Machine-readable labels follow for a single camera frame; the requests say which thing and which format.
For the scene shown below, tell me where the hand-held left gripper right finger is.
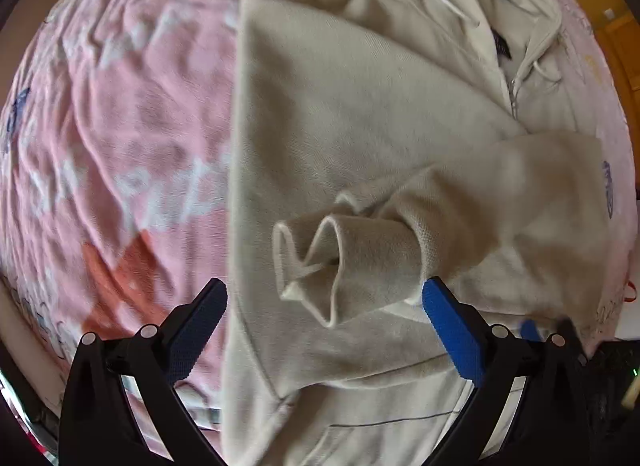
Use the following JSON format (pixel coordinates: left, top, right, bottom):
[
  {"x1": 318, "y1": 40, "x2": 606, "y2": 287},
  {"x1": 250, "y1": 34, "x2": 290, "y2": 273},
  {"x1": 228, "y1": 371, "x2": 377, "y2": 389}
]
[{"x1": 422, "y1": 276, "x2": 592, "y2": 466}]

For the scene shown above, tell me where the yellow wooden bed frame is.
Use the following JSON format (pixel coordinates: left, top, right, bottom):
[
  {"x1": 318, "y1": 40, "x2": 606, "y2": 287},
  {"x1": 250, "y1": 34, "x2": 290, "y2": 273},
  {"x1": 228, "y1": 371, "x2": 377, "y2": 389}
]
[{"x1": 547, "y1": 0, "x2": 640, "y2": 111}]

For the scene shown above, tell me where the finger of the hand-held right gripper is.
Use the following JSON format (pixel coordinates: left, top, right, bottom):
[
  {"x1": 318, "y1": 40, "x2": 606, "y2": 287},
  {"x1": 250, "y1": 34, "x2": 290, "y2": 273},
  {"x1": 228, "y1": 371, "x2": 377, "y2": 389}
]
[{"x1": 520, "y1": 317, "x2": 591, "y2": 364}]

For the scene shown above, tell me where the pink printed blanket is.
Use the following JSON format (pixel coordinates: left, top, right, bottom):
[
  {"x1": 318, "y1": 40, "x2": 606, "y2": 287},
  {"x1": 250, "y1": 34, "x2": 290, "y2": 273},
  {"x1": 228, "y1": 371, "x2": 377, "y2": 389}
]
[{"x1": 0, "y1": 0, "x2": 640, "y2": 447}]

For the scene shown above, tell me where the cream zip hoodie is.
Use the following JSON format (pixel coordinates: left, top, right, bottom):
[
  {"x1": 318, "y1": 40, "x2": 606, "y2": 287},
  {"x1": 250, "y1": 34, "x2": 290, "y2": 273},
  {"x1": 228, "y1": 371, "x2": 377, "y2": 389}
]
[{"x1": 220, "y1": 0, "x2": 623, "y2": 466}]

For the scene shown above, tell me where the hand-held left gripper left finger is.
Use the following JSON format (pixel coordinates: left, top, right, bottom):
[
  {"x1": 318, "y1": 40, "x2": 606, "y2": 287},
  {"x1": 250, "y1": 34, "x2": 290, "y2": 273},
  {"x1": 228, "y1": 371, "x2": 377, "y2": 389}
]
[{"x1": 59, "y1": 278, "x2": 229, "y2": 466}]

